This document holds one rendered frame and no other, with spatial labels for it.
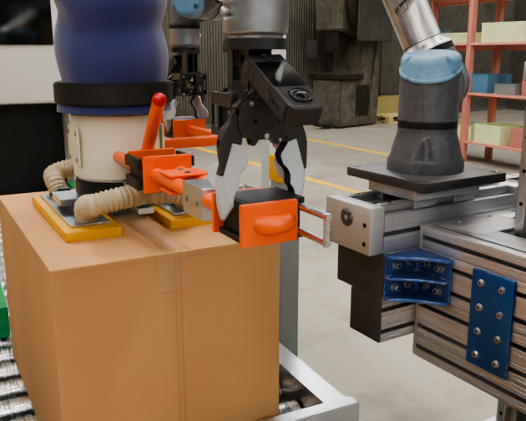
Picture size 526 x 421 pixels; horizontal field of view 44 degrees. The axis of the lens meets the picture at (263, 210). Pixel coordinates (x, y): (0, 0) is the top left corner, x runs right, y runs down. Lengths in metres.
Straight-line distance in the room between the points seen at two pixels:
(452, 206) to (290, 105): 0.72
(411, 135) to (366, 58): 10.36
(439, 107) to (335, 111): 9.97
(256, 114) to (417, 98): 0.59
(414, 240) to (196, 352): 0.46
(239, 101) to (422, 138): 0.61
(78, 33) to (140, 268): 0.44
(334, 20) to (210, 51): 2.11
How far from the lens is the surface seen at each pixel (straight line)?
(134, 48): 1.22
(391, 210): 1.24
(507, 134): 7.82
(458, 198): 1.35
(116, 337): 1.09
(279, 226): 0.73
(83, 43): 1.23
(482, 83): 7.95
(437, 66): 1.28
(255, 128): 0.75
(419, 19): 1.44
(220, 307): 1.15
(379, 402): 2.57
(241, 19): 0.74
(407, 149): 1.29
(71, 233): 1.17
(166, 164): 1.06
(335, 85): 11.22
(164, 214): 1.25
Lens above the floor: 1.27
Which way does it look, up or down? 14 degrees down
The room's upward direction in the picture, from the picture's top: straight up
